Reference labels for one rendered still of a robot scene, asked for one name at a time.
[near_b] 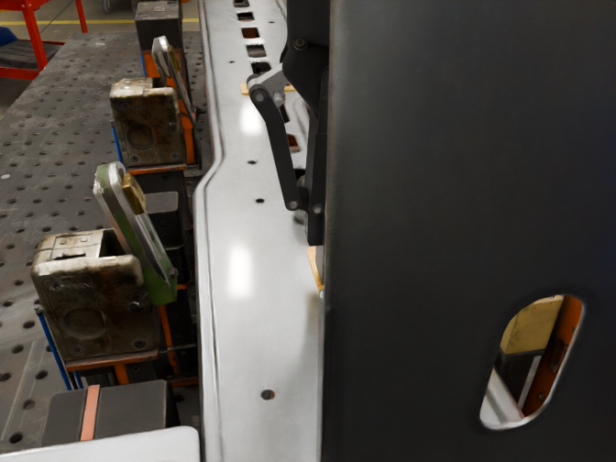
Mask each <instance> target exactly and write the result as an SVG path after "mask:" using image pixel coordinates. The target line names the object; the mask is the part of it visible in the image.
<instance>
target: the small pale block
mask: <svg viewBox="0 0 616 462"><path fill-rule="evenodd" d="M563 301H564V300H563V298H562V297H561V295H555V296H551V297H547V298H544V299H541V300H538V301H536V302H534V303H532V304H530V305H528V306H527V307H525V308H523V309H522V310H521V311H520V312H518V313H517V314H516V315H515V316H514V317H513V318H512V319H511V320H510V322H509V324H508V326H507V328H506V330H505V331H504V334H503V337H502V340H501V343H500V348H499V352H498V355H497V357H496V361H495V365H496V367H497V369H498V371H499V372H500V374H501V376H502V378H503V379H504V381H505V383H506V385H507V386H508V388H509V390H510V392H511V394H512V396H513V398H514V399H515V400H516V402H517V404H518V402H519V400H520V397H521V394H522V392H523V387H524V384H525V382H526V380H527V377H528V374H529V371H530V369H531V366H532V364H533V361H534V357H537V356H542V355H543V354H544V352H545V348H546V345H547V342H548V340H549V337H550V335H551V333H552V330H553V327H554V325H555V322H556V318H557V316H558V313H559V310H560V308H561V305H562V302H563Z"/></svg>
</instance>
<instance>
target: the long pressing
mask: <svg viewBox="0 0 616 462"><path fill-rule="evenodd" d="M234 1H235V0H197V5H198V15H199V25H200V34H201V44H202V54H203V72H204V82H205V91H206V102H207V111H208V121H209V130H210V140H211V150H212V164H211V166H210V168H209V169H208V171H207V172H206V173H205V175H204V176H203V177H202V178H201V180H200V181H199V182H198V184H197V185H196V187H195V188H194V190H193V193H192V219H193V245H194V272H195V298H196V324H197V351H198V378H199V403H200V430H201V457H202V462H316V426H317V368H318V309H319V293H318V290H317V288H316V284H315V281H314V275H313V272H312V269H311V265H310V262H309V259H308V256H307V249H308V248H310V246H309V244H308V242H307V240H306V236H305V233H304V225H302V224H299V223H297V222H296V221H295V220H294V218H293V216H294V212H293V211H289V210H287V209H286V207H285V204H284V201H283V198H282V194H281V187H280V184H279V180H278V176H277V172H276V168H275V164H274V160H273V156H272V152H271V148H270V141H269V137H268V133H267V129H266V126H265V121H264V119H263V118H262V116H261V115H260V114H259V112H258V110H257V109H256V107H255V106H254V105H253V104H252V103H251V101H250V98H249V95H243V94H242V93H241V90H240V84H241V83H246V81H247V78H248V76H249V75H251V74H254V72H253V70H252V66H251V64H252V63H256V62H267V63H268V64H269V66H270V69H271V70H272V69H273V68H275V67H276V66H278V65H280V56H281V52H282V51H283V49H284V47H285V44H286V40H287V6H286V5H285V3H284V1H283V0H247V3H248V7H235V5H234ZM241 13H250V14H251V15H252V17H253V19H254V21H252V22H239V20H238V17H237V14H241ZM270 22H273V23H270ZM243 28H256V29H257V31H258V34H259V38H244V37H243V34H242V30H241V29H243ZM258 45H260V46H262V47H263V49H264V51H265V53H266V56H267V57H264V58H250V57H249V56H248V50H247V47H248V46H258ZM231 61H232V63H230V62H231ZM285 95H286V99H285V102H284V103H283V105H284V108H285V111H286V114H287V117H288V119H289V121H290V122H288V123H284V124H285V128H286V133H287V135H290V136H294V137H295V139H296V142H297V145H298V148H299V152H298V153H293V154H291V158H292V163H293V167H294V169H295V170H304V171H305V166H306V155H307V144H308V133H309V121H310V117H309V114H308V112H307V110H308V109H309V106H308V104H307V103H306V102H305V101H304V100H303V99H302V98H301V96H300V95H299V94H298V93H297V92H296V91H295V92H285ZM250 161H255V162H256V163H255V164H249V162H250ZM258 199H262V200H264V202H263V203H257V202H256V201H257V200H258ZM266 390H271V391H273V392H274V394H275V396H274V397H273V399H271V400H268V401H267V400H264V399H262V397H261V393H262V392H263V391H266ZM523 418H525V417H524V415H523V413H522V411H521V409H520V407H519V405H518V404H517V402H516V400H515V399H514V398H513V396H512V393H511V392H510V390H509V388H508V386H507V385H506V383H505V381H504V379H503V378H502V376H501V374H500V372H499V371H498V369H497V367H496V365H495V364H494V367H493V370H492V373H491V376H490V379H489V385H488V387H487V391H486V394H485V397H484V401H483V403H482V406H481V410H480V419H481V420H482V421H483V422H484V423H487V424H493V425H495V424H510V423H513V422H517V421H520V420H521V419H523Z"/></svg>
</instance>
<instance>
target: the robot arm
mask: <svg viewBox="0 0 616 462"><path fill-rule="evenodd" d="M329 37H330V0H287V40H286V44H285V47H284V49H283V51H282V52H281V55H280V65H278V66H276V67H275V68H273V69H272V70H270V71H268V72H266V73H265V74H263V75H262V76H261V75H259V74H256V73H255V74H251V75H249V76H248V77H247V81H246V84H247V90H248V94H249V98H250V101H251V103H252V104H253V105H254V106H255V107H256V109H257V110H258V112H259V114H260V115H261V116H262V118H263V119H264V121H265V126H266V129H267V133H268V137H269V144H270V148H271V152H272V156H273V160H274V164H275V168H276V172H277V176H278V180H279V184H280V190H281V194H282V198H283V201H284V204H285V207H286V209H287V210H289V211H296V210H298V209H301V210H304V234H305V236H306V240H307V242H308V244H309V246H310V247H311V246H315V265H316V268H317V271H318V274H319V277H320V281H321V283H322V285H324V278H325V198H326V158H327V118H328V77H329ZM287 83H290V84H291V85H292V87H293V88H294V89H295V90H296V92H297V93H298V94H299V95H300V96H301V98H302V99H303V100H304V102H305V103H307V104H308V106H309V117H310V121H309V133H308V144H307V155H306V166H305V177H304V187H303V186H299V185H298V184H297V181H296V176H295V171H294V167H293V163H292V154H291V151H290V146H289V141H288V137H287V133H286V128H285V124H284V121H283V117H282V114H281V110H280V108H279V106H281V105H282V104H283V103H284V102H285V99H286V95H285V92H284V88H285V85H286V84H287Z"/></svg>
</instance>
